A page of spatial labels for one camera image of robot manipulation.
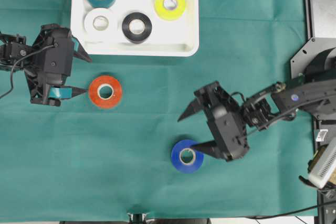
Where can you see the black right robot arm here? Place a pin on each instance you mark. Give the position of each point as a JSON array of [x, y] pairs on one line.
[[266, 107]]

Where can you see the black tape roll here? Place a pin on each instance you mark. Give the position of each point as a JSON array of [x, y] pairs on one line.
[[137, 27]]

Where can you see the white tape roll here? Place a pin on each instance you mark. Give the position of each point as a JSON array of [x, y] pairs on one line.
[[100, 24]]

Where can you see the yellow tape roll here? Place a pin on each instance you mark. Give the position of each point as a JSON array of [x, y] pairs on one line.
[[169, 9]]

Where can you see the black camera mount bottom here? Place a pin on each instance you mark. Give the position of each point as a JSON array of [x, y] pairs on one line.
[[138, 218]]

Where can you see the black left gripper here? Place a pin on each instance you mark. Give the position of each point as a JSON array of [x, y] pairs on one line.
[[47, 73]]

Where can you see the blue tape roll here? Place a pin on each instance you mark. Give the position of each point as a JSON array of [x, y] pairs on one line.
[[185, 159]]

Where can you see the white perforated electronics box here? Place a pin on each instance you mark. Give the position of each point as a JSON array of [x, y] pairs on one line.
[[324, 167]]

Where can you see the red tape roll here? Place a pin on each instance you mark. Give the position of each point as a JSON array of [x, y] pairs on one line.
[[105, 92]]

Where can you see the white barcode label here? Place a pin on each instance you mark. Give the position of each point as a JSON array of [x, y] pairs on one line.
[[320, 134]]

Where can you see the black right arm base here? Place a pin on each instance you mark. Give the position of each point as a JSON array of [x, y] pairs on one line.
[[313, 67]]

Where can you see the white plastic case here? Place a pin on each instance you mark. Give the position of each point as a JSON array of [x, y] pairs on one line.
[[178, 38]]

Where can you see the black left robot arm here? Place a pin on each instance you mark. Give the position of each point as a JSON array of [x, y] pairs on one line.
[[15, 53]]

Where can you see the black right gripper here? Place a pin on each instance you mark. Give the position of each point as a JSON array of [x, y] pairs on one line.
[[224, 121]]

